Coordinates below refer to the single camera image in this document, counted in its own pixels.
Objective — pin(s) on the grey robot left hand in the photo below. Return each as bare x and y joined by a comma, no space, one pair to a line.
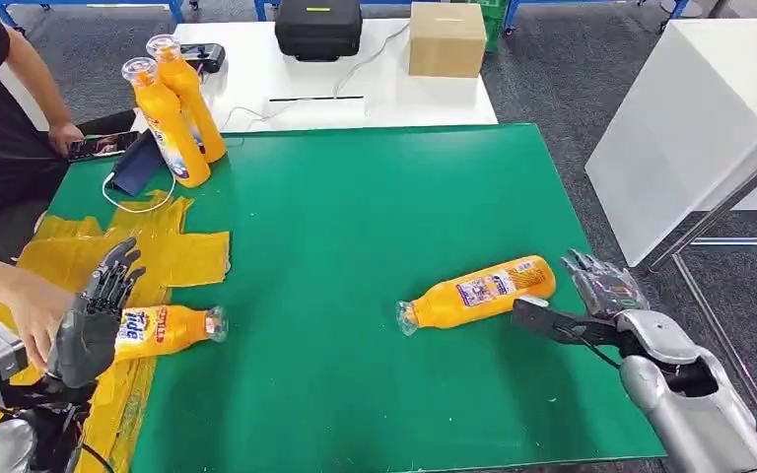
91,333

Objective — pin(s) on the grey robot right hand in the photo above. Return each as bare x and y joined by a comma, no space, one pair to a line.
604,290

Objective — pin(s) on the person's right hand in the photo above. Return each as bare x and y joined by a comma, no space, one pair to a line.
35,320

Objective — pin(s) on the person's left hand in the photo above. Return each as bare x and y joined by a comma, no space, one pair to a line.
65,137

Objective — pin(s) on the orange drink bottle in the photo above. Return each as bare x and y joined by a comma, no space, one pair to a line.
195,98
476,294
169,330
169,130

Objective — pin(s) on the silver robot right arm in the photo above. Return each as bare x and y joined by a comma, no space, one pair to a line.
692,418

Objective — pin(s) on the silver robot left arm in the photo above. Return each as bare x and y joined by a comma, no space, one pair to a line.
6,450

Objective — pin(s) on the black smartphone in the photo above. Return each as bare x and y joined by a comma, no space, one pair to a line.
101,145

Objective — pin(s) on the blue tablet case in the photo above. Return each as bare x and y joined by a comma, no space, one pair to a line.
137,166

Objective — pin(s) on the yellow sheet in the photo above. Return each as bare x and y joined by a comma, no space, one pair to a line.
176,254

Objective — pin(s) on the black remote controller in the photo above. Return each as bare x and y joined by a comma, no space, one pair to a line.
209,57

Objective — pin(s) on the white angled table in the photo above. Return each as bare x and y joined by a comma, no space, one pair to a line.
672,130

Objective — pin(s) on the thin black stick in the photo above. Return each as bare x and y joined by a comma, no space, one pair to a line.
316,98

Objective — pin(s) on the green table mat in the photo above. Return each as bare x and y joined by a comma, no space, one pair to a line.
352,228

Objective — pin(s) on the black hard case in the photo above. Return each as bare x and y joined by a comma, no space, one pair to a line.
318,29

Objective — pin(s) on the green plastic crate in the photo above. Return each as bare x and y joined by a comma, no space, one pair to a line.
496,23

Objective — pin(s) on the cardboard box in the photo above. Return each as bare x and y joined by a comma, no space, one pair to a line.
447,42

